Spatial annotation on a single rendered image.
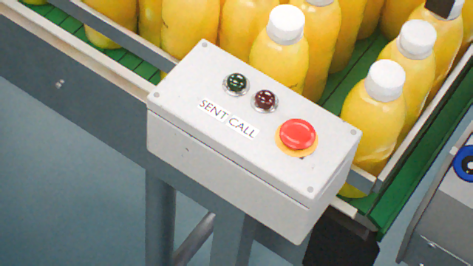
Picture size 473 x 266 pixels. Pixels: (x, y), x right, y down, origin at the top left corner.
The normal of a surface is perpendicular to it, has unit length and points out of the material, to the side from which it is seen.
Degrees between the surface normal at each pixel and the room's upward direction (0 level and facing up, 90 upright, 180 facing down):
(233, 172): 90
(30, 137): 0
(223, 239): 90
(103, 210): 0
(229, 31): 90
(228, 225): 90
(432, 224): 70
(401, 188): 30
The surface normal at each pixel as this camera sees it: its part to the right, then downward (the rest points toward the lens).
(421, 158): 0.48, -0.24
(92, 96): -0.56, 0.66
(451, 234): -0.50, 0.43
